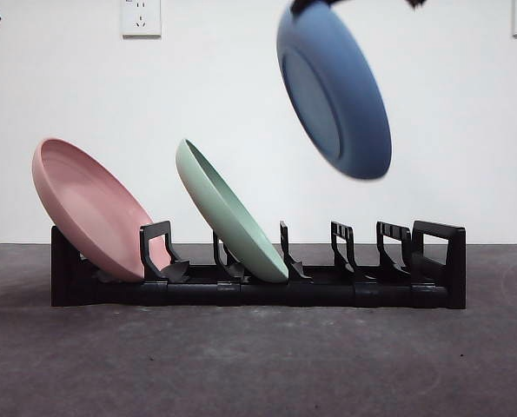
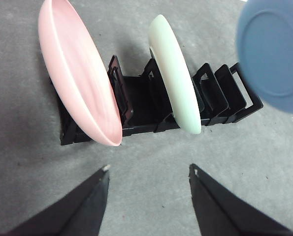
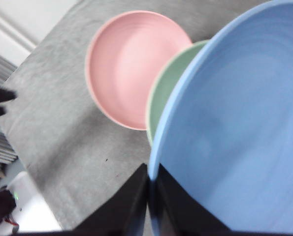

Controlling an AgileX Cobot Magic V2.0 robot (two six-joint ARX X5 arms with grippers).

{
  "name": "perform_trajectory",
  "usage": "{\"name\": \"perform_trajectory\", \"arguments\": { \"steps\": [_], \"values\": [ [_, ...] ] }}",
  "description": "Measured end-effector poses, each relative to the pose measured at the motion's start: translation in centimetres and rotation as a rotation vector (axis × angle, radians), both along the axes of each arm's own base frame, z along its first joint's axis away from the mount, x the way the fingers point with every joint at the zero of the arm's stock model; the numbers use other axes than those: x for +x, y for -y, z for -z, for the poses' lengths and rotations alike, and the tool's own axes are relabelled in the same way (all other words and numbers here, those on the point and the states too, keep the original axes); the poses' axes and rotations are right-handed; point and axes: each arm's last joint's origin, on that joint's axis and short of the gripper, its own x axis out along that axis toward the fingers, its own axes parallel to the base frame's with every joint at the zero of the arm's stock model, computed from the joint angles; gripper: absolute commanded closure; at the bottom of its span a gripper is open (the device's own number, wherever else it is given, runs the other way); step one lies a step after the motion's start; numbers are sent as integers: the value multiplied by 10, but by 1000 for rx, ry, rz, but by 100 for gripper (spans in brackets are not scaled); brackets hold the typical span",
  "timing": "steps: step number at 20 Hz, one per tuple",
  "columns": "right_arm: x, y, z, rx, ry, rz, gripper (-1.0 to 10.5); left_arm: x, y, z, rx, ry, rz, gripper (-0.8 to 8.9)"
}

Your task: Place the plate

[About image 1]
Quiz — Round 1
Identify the blue round plate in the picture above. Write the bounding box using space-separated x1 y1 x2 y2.
275 0 393 182

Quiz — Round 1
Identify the green round plate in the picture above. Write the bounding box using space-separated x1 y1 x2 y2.
175 138 290 282

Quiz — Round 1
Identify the pink round plate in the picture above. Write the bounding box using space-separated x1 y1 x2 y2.
31 137 170 282

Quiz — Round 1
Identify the black plastic dish rack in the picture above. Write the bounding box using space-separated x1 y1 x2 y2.
50 220 467 310

